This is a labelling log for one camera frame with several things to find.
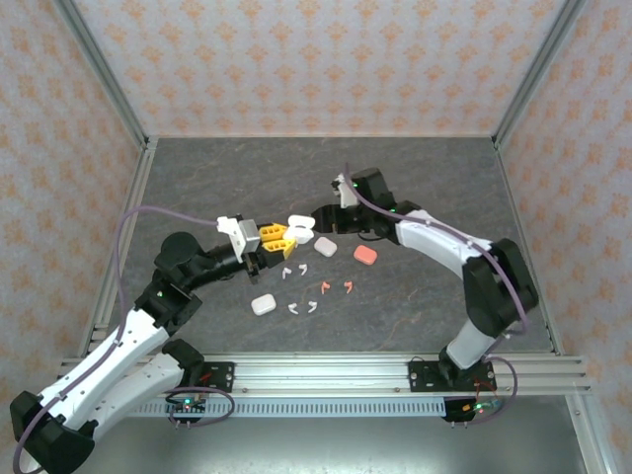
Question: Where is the white earbud charging case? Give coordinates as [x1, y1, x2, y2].
[281, 213, 317, 247]
[250, 293, 277, 317]

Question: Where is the control board with LEDs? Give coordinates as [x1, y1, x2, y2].
[443, 397, 501, 430]
[164, 394, 207, 430]

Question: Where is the grey metal panel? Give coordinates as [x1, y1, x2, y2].
[93, 417, 589, 474]

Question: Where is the aluminium side rail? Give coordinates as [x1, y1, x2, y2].
[76, 136, 160, 357]
[492, 136, 565, 357]

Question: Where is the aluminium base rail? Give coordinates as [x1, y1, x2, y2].
[57, 351, 593, 397]

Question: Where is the grey slotted cable duct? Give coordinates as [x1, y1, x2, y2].
[131, 398, 448, 419]

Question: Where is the aluminium frame post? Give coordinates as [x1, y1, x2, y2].
[52, 0, 152, 149]
[492, 0, 588, 149]

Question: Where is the aluminium frame leg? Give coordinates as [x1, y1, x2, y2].
[565, 393, 613, 474]

